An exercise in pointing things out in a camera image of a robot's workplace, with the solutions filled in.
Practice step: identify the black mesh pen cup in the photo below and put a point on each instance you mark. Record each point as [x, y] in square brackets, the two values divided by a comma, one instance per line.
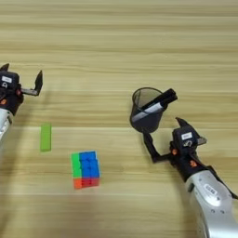
[148, 124]

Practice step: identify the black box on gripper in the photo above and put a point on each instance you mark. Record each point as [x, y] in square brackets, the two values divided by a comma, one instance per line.
[186, 137]
[7, 80]

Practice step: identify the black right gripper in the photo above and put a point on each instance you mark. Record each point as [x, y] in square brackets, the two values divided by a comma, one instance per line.
[187, 164]

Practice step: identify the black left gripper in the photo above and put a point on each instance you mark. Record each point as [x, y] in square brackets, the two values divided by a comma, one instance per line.
[10, 100]

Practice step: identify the multicoloured puzzle cube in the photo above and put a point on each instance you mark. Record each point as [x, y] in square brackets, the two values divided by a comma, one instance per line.
[85, 169]

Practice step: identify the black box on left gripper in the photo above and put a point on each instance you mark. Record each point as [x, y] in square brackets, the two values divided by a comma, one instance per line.
[7, 80]

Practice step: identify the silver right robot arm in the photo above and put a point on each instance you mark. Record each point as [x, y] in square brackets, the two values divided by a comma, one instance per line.
[214, 204]

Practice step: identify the green rectangular block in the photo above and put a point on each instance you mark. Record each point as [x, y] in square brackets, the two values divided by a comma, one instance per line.
[46, 137]

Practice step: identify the black and white marker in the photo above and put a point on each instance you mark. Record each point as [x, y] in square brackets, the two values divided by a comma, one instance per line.
[161, 100]

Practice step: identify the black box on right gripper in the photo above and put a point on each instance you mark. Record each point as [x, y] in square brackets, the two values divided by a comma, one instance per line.
[186, 137]

